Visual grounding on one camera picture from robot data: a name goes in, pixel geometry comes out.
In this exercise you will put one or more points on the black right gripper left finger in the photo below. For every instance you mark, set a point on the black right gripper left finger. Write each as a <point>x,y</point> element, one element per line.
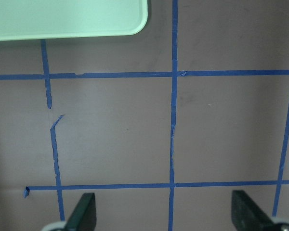
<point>83,217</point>

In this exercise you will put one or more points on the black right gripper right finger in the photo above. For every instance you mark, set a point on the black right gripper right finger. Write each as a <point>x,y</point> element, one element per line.
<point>246,215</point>

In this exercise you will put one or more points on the mint green tray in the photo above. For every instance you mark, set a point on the mint green tray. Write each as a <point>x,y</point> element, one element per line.
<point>52,19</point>

